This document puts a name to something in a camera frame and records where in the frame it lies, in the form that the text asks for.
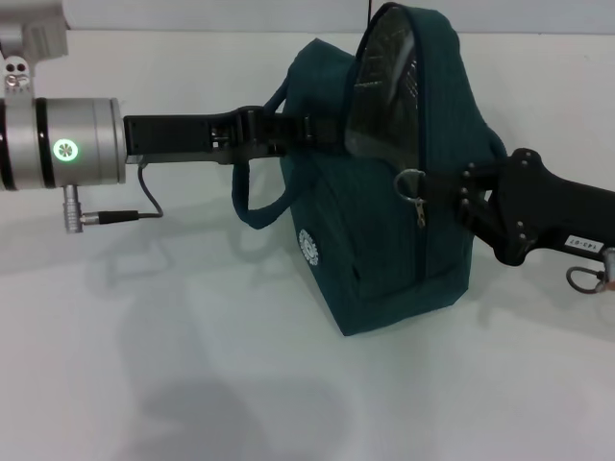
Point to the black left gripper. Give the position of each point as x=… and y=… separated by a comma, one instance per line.
x=168, y=137

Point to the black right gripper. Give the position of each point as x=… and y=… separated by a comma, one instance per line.
x=552, y=216

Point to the teal insulated lunch bag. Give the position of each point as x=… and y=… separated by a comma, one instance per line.
x=384, y=269

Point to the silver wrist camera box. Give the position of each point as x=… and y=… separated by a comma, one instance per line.
x=33, y=29

